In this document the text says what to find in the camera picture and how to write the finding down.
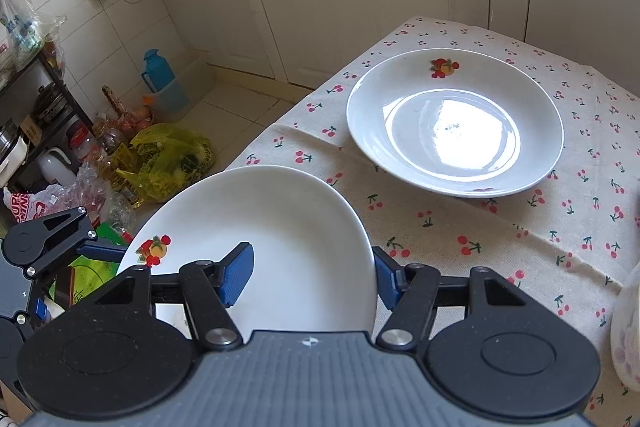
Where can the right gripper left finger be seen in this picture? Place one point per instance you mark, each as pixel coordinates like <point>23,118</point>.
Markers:
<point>209,289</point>

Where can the black metal shelf rack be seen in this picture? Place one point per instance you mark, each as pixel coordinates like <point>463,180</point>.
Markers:
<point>40,105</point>

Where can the green snack package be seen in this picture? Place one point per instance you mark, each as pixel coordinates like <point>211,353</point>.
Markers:
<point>85,275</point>

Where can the white floral bowl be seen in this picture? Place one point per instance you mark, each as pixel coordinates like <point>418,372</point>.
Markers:
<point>624,333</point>

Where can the white deep plate fruit print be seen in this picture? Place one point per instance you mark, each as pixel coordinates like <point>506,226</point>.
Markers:
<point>456,122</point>

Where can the cherry print tablecloth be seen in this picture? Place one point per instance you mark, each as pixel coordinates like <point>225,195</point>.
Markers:
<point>570,242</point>

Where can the yellow plastic bag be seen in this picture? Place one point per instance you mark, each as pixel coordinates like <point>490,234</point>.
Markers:
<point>169,159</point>

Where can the blue thermos jug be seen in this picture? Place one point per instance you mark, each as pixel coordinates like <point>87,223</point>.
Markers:
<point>157,72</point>

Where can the white plate with fruit print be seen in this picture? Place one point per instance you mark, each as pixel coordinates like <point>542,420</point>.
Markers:
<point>313,262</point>

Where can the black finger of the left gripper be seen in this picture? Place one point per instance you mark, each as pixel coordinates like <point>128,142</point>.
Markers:
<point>44,246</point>

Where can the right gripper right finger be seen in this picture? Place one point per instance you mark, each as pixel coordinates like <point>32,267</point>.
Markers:
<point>409,292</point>

